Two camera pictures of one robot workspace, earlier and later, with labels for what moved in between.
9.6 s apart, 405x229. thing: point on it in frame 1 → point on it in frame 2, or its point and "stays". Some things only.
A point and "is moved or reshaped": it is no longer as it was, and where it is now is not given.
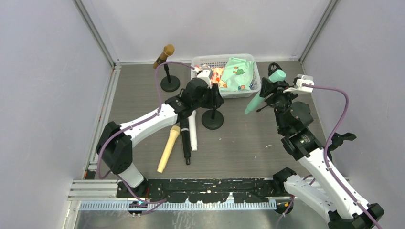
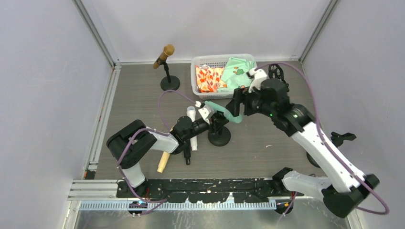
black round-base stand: x=338 y=139 stays
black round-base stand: x=212 y=119 is moved or reshaped
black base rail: x=205 y=190 stays
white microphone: x=193 y=131 stays
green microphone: x=276 y=76 → x=237 y=119
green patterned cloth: x=238 y=74 stays
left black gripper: x=214 y=98 → x=214 y=121
